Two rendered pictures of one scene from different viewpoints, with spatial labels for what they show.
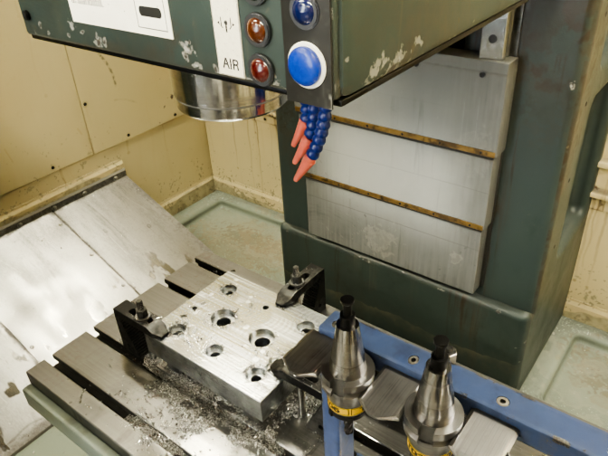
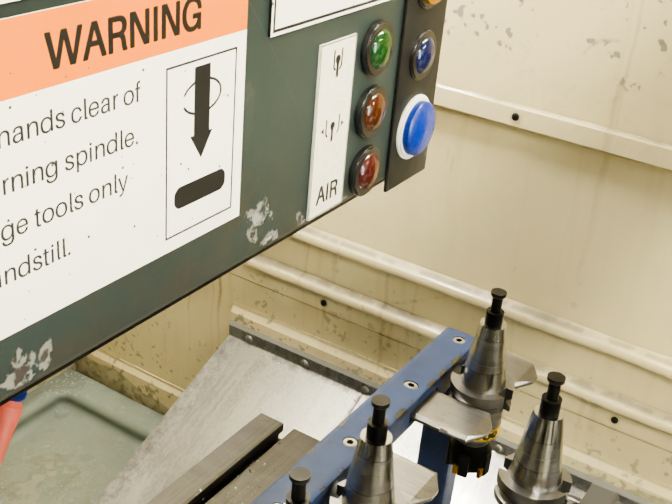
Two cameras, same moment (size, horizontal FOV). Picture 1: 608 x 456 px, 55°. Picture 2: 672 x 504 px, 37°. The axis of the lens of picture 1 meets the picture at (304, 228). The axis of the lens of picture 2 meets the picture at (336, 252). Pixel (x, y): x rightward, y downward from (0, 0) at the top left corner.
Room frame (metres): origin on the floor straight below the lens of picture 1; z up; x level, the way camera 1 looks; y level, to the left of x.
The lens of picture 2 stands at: (0.56, 0.49, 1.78)
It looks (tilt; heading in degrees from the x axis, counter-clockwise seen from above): 27 degrees down; 261
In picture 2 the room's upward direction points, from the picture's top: 5 degrees clockwise
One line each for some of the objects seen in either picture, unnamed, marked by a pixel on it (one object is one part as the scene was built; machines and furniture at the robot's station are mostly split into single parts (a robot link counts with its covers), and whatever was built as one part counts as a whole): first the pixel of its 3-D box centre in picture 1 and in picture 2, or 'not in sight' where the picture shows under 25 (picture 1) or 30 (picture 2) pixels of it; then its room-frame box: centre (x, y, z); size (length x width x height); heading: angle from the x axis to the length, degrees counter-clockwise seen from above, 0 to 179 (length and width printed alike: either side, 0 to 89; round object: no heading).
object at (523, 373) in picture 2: not in sight; (503, 367); (0.24, -0.34, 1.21); 0.07 x 0.05 x 0.01; 141
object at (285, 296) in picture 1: (299, 294); not in sight; (0.93, 0.02, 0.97); 0.13 x 0.03 x 0.15; 141
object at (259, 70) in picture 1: (260, 70); (366, 171); (0.47, 0.03, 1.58); 0.02 x 0.01 x 0.02; 51
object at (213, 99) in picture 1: (228, 58); not in sight; (0.79, 0.09, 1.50); 0.16 x 0.16 x 0.12
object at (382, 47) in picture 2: not in sight; (379, 48); (0.47, 0.03, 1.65); 0.02 x 0.01 x 0.02; 51
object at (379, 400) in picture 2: (440, 353); (378, 418); (0.41, -0.13, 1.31); 0.02 x 0.02 x 0.03
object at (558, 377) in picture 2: not in sight; (552, 394); (0.27, -0.15, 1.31); 0.02 x 0.02 x 0.03
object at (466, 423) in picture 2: not in sight; (455, 418); (0.31, -0.26, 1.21); 0.07 x 0.05 x 0.01; 141
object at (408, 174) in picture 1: (388, 163); not in sight; (1.13, -0.19, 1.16); 0.48 x 0.05 x 0.51; 51
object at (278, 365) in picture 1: (303, 387); not in sight; (0.68, 0.02, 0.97); 0.13 x 0.03 x 0.15; 51
